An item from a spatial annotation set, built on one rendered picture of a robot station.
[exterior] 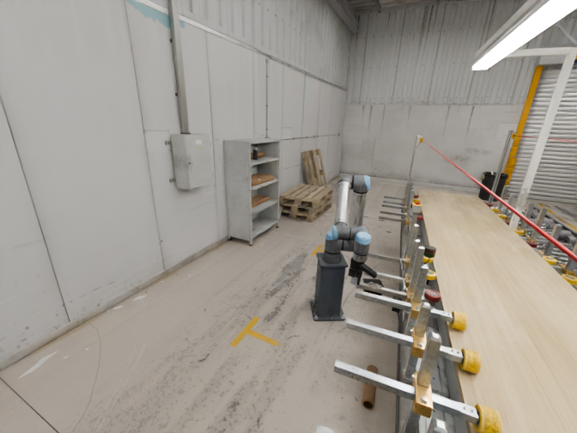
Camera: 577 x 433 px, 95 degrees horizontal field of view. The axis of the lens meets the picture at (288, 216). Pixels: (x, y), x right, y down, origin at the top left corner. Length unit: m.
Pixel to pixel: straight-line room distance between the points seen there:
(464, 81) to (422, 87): 1.04
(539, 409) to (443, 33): 9.09
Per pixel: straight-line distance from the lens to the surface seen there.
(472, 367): 1.38
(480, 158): 9.60
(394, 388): 1.17
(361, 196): 2.21
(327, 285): 2.61
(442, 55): 9.64
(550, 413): 1.46
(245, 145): 3.76
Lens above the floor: 1.82
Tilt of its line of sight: 20 degrees down
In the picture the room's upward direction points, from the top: 2 degrees clockwise
